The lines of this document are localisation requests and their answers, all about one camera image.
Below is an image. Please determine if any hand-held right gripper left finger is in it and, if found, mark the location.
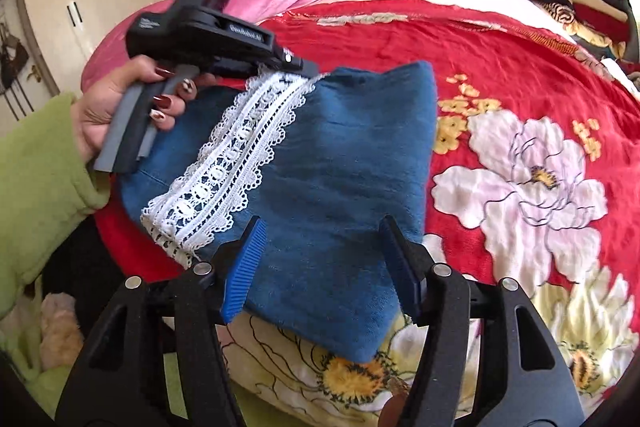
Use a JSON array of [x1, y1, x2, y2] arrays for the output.
[[55, 215, 268, 427]]

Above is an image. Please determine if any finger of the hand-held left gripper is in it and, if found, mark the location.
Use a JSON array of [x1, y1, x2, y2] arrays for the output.
[[252, 48, 321, 80]]

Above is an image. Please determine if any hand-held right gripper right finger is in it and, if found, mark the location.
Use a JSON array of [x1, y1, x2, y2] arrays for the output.
[[378, 216, 586, 427]]

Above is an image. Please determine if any blue denim pants lace trim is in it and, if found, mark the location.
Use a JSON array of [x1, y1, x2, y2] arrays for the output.
[[120, 61, 440, 364]]

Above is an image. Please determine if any person's left forearm green sleeve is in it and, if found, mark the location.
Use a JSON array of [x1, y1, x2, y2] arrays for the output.
[[0, 93, 111, 323]]

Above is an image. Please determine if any person's left hand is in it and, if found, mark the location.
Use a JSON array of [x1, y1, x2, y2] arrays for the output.
[[70, 56, 221, 162]]

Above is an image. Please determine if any black cloth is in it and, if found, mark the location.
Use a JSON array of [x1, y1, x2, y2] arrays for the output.
[[42, 214, 131, 303]]

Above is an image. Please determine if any hanging dark bag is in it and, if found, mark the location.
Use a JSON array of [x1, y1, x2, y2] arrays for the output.
[[0, 23, 30, 92]]

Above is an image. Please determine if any pink fluffy cloth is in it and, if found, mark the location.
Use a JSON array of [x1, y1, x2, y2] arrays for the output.
[[39, 293, 85, 370]]

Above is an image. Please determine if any red floral blanket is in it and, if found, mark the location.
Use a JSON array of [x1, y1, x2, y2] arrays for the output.
[[92, 0, 640, 418]]

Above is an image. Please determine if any pile of crumpled clothes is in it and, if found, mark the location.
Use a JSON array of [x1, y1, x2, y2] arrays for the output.
[[600, 54, 640, 95]]

